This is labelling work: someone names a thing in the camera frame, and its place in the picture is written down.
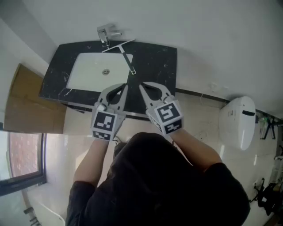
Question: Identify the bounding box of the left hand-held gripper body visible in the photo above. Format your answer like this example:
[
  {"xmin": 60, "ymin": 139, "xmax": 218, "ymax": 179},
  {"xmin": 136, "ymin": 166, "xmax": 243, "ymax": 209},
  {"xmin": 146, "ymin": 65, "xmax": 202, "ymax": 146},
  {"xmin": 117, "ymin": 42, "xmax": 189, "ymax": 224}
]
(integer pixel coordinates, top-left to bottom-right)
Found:
[{"xmin": 90, "ymin": 101, "xmax": 126, "ymax": 142}]

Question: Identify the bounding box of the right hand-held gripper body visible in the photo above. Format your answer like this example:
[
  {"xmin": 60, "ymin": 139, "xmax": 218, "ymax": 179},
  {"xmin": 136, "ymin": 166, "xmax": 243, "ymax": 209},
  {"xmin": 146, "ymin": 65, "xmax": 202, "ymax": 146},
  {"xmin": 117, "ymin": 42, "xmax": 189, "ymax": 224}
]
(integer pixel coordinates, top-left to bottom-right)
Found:
[{"xmin": 145, "ymin": 94, "xmax": 184, "ymax": 136}]

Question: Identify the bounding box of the white squeegee with black handle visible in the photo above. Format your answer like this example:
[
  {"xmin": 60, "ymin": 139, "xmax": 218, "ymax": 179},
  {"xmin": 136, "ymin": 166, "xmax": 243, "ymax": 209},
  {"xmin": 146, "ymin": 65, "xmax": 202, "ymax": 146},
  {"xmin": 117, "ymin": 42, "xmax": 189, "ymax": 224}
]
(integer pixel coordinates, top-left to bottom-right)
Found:
[{"xmin": 101, "ymin": 38, "xmax": 137, "ymax": 76}]

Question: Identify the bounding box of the person's right forearm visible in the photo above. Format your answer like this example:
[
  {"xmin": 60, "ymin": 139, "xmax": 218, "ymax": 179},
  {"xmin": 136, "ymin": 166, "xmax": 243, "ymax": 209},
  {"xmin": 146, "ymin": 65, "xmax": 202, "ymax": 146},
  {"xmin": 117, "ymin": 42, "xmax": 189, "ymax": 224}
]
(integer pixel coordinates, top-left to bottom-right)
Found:
[{"xmin": 169, "ymin": 128, "xmax": 223, "ymax": 173}]

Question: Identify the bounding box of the person's left forearm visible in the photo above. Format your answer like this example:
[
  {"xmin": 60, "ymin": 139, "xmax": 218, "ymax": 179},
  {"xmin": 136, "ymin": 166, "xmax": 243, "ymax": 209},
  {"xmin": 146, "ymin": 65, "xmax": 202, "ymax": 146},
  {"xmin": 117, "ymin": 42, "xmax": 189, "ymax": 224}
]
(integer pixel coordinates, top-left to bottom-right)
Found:
[{"xmin": 73, "ymin": 137, "xmax": 117, "ymax": 188}]

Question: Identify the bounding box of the black marble vanity unit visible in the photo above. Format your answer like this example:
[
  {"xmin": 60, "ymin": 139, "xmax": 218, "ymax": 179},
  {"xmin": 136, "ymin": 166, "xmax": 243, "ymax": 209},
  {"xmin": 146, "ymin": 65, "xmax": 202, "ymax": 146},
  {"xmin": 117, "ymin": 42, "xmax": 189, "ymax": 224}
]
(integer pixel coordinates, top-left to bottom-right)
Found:
[{"xmin": 38, "ymin": 40, "xmax": 178, "ymax": 122}]

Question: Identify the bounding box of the white sink basin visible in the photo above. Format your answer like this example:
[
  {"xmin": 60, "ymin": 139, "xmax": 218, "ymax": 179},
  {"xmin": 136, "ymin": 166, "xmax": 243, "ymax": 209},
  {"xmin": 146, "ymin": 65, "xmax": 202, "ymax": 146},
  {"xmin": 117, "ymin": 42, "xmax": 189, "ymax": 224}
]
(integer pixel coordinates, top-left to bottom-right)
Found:
[{"xmin": 66, "ymin": 52, "xmax": 134, "ymax": 93}]

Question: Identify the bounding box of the chrome faucet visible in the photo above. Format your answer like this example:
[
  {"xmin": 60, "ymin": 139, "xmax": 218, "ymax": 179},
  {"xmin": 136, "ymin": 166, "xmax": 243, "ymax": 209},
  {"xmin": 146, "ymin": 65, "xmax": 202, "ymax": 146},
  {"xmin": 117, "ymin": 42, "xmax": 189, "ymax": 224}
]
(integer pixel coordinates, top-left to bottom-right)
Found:
[{"xmin": 96, "ymin": 23, "xmax": 122, "ymax": 48}]

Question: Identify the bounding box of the white toilet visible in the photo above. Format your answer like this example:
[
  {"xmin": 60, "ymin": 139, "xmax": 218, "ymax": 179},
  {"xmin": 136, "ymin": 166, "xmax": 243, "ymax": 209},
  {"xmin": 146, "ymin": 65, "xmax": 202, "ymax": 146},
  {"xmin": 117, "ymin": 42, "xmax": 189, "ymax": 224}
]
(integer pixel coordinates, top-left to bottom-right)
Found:
[{"xmin": 218, "ymin": 95, "xmax": 257, "ymax": 151}]

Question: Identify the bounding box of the person's black shirt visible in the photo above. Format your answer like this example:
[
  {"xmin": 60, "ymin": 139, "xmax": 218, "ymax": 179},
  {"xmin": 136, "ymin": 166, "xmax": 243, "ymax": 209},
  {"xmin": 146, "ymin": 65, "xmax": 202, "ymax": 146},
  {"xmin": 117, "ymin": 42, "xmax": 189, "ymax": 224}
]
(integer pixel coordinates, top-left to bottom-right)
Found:
[{"xmin": 65, "ymin": 132, "xmax": 252, "ymax": 226}]

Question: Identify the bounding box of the brown cardboard sheet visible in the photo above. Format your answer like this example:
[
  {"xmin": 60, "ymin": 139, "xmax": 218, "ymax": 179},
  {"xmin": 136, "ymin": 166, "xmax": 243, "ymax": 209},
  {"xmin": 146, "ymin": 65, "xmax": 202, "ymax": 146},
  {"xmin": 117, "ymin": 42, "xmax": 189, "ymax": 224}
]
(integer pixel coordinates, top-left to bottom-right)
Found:
[{"xmin": 3, "ymin": 63, "xmax": 67, "ymax": 135}]

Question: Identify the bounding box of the dark framed window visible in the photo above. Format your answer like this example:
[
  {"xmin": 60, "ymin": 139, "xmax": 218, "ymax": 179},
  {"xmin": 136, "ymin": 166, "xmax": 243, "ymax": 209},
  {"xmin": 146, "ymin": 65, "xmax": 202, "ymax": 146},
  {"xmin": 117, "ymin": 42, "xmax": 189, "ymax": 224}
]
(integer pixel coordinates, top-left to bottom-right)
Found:
[{"xmin": 0, "ymin": 129, "xmax": 47, "ymax": 197}]

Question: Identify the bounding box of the black tripod stand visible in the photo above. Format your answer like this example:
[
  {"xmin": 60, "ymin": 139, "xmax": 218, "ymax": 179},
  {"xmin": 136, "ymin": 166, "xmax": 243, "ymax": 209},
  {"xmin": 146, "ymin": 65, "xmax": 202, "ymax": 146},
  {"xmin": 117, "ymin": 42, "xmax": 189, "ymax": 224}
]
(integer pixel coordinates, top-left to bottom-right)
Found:
[{"xmin": 260, "ymin": 114, "xmax": 283, "ymax": 141}]

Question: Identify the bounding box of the white bathtub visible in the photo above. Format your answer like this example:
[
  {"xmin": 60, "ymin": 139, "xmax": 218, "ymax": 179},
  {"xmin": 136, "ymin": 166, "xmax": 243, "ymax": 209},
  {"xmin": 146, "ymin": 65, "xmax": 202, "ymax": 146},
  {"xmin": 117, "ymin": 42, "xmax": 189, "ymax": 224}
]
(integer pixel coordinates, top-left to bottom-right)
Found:
[{"xmin": 21, "ymin": 189, "xmax": 67, "ymax": 226}]

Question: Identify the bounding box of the chrome bathtub fixture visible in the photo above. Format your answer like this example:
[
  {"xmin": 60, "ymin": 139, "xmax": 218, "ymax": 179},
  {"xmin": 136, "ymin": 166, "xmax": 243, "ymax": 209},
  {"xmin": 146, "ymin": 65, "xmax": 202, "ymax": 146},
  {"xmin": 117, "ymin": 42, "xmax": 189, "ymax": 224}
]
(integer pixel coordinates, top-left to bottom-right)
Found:
[{"xmin": 23, "ymin": 206, "xmax": 40, "ymax": 226}]

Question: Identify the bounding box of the black folded stand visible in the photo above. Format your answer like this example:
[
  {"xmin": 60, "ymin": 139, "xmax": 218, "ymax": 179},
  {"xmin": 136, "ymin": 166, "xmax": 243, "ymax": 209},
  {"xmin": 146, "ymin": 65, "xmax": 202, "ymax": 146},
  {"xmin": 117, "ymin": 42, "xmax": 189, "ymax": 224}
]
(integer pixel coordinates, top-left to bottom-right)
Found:
[{"xmin": 249, "ymin": 177, "xmax": 283, "ymax": 217}]

